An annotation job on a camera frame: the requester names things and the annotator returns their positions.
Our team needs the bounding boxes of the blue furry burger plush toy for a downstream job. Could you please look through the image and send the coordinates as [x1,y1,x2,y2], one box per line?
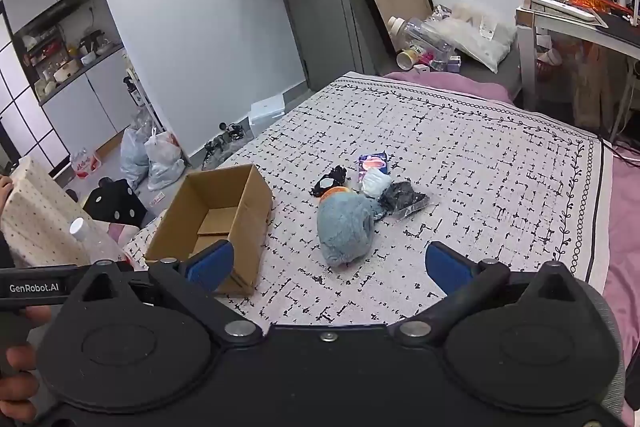
[317,186,384,267]

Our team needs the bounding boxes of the black white-dotted cushion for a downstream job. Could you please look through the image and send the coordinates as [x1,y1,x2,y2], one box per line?
[82,179,149,228]

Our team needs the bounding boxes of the cream dotted pillow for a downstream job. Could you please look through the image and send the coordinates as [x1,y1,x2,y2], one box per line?
[0,155,102,269]

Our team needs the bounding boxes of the purple tissue packet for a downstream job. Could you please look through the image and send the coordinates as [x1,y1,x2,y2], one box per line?
[358,151,390,182]

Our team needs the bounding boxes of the white pillow in plastic bag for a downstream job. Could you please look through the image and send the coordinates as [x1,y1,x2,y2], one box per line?
[439,0,517,74]

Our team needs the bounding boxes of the white black patterned blanket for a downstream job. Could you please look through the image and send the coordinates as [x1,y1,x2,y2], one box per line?
[122,77,614,329]

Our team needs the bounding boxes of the grey plastic bag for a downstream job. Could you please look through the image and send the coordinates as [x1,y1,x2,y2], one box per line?
[119,126,152,190]

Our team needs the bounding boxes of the kitchen cabinets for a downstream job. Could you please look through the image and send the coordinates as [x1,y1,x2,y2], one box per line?
[0,0,132,170]

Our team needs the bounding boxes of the crumpled clear plastic bag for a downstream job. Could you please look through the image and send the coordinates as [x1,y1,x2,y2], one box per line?
[69,217,132,266]

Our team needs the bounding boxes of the white plastic bag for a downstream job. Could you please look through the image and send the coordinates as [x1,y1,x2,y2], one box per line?
[144,131,187,192]

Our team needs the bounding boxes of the light blue cloth bundle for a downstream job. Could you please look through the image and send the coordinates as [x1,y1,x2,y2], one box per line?
[361,168,392,198]

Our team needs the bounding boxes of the person's left hand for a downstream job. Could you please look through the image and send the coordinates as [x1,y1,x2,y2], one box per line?
[0,306,54,408]

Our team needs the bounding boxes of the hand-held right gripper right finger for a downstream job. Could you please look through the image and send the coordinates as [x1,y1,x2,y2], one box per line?
[390,240,587,349]

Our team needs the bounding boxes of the pack of water bottles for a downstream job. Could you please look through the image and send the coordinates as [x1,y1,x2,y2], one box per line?
[70,149,102,180]

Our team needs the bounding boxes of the paper cup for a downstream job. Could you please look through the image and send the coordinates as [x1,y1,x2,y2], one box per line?
[396,47,421,72]

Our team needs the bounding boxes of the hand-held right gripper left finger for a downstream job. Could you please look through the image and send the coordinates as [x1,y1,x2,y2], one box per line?
[70,240,263,346]

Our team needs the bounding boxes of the white box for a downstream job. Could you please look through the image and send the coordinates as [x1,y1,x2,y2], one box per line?
[248,95,287,138]

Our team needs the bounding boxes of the black cloth with white stitching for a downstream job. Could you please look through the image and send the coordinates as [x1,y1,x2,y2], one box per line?
[309,165,349,198]

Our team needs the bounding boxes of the black shoe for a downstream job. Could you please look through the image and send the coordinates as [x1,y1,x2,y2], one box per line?
[219,122,248,144]
[202,137,232,171]

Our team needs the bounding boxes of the pink cushion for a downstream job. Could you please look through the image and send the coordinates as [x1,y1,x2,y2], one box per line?
[107,222,142,244]

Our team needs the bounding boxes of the white desk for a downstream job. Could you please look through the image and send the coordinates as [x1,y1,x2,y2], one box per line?
[515,4,640,144]

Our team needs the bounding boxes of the brown cardboard box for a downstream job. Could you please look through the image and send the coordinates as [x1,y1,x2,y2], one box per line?
[145,164,274,297]

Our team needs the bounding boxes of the large clear water bottle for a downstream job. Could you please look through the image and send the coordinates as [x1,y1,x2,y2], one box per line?
[387,15,462,68]

